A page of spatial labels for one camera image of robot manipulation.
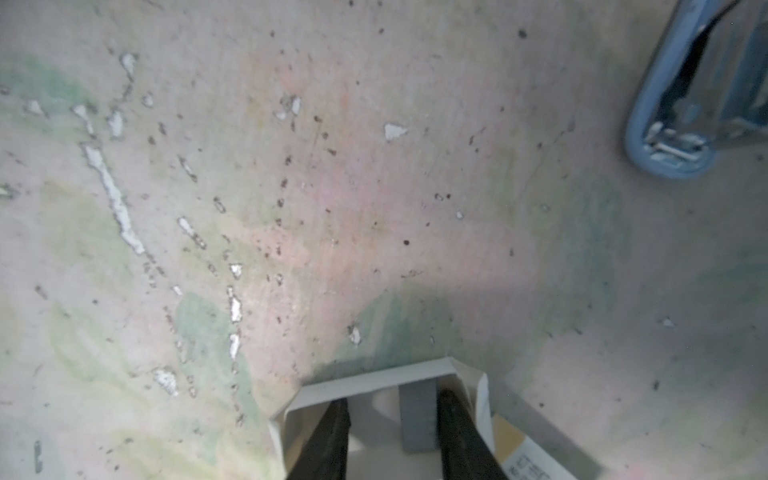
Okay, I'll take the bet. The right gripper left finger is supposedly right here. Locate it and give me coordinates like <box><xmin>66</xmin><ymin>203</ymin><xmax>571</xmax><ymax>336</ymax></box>
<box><xmin>287</xmin><ymin>398</ymin><xmax>351</xmax><ymax>480</ymax></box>

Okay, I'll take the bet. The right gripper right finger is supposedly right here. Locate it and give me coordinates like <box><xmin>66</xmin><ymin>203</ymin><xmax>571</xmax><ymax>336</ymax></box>
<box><xmin>437</xmin><ymin>390</ymin><xmax>507</xmax><ymax>480</ymax></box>

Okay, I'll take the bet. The grey staple strip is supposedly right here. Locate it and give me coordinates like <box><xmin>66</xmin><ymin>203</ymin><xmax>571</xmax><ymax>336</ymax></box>
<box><xmin>398</xmin><ymin>379</ymin><xmax>439</xmax><ymax>454</ymax></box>

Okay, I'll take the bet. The light blue stapler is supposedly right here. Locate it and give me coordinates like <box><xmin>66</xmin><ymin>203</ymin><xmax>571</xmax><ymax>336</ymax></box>
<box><xmin>624</xmin><ymin>0</ymin><xmax>767</xmax><ymax>180</ymax></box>

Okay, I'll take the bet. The white staple box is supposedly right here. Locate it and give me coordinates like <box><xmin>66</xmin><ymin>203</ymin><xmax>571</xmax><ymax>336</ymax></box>
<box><xmin>489</xmin><ymin>382</ymin><xmax>604</xmax><ymax>480</ymax></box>

